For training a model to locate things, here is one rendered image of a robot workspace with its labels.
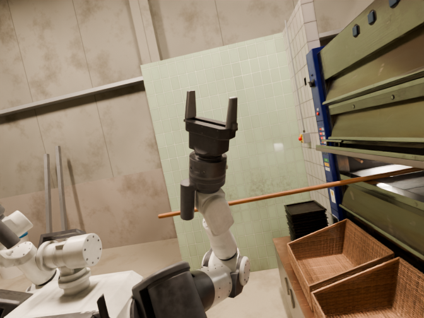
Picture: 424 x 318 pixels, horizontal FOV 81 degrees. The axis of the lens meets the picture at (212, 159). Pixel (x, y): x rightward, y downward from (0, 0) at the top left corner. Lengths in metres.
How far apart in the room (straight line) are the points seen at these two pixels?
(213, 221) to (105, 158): 4.40
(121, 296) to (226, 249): 0.29
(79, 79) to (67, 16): 1.09
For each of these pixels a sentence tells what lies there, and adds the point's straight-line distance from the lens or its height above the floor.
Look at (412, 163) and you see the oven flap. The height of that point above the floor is 1.40.
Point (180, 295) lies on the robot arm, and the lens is 0.53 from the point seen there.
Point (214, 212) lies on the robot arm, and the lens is 0.59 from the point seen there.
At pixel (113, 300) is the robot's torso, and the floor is 1.36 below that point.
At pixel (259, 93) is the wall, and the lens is 2.89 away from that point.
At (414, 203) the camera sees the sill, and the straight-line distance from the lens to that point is 1.47.
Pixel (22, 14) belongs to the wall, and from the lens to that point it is 6.13.
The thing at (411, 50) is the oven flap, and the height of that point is 1.82.
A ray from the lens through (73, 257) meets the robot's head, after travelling 0.60.
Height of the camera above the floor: 1.62
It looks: 4 degrees down
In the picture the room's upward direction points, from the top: 11 degrees counter-clockwise
